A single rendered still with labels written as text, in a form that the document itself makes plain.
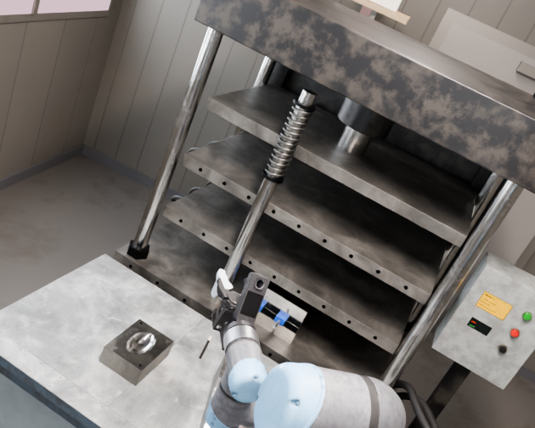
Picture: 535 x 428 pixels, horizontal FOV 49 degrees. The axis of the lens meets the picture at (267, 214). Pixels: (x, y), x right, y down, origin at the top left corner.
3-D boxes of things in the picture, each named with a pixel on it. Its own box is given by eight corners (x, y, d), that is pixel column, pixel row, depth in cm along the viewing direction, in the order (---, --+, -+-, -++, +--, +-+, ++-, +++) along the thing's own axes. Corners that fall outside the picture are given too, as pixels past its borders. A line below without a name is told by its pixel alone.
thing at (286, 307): (290, 344, 241) (306, 312, 234) (235, 310, 247) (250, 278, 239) (324, 295, 285) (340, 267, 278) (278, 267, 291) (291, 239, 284)
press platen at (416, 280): (424, 305, 215) (430, 295, 213) (180, 164, 238) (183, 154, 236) (445, 241, 281) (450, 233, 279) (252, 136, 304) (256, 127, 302)
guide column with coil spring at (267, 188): (194, 364, 258) (314, 96, 204) (183, 357, 260) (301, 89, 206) (199, 358, 263) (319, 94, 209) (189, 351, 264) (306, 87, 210)
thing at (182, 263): (379, 431, 226) (386, 420, 223) (111, 261, 253) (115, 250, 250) (413, 332, 300) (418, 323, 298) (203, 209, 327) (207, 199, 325)
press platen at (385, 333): (392, 355, 226) (398, 345, 224) (161, 215, 249) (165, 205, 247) (419, 282, 291) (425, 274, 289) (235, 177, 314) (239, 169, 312)
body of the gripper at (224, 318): (209, 312, 136) (213, 348, 126) (227, 284, 133) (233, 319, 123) (238, 322, 139) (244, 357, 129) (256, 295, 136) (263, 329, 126)
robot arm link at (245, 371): (222, 404, 113) (238, 373, 109) (217, 363, 122) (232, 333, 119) (260, 410, 115) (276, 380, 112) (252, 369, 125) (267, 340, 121)
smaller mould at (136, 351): (135, 386, 188) (141, 370, 185) (98, 361, 191) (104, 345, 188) (168, 356, 205) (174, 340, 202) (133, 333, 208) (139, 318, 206)
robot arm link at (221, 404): (254, 442, 123) (273, 406, 118) (203, 435, 119) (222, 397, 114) (249, 413, 129) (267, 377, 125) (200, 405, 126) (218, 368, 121)
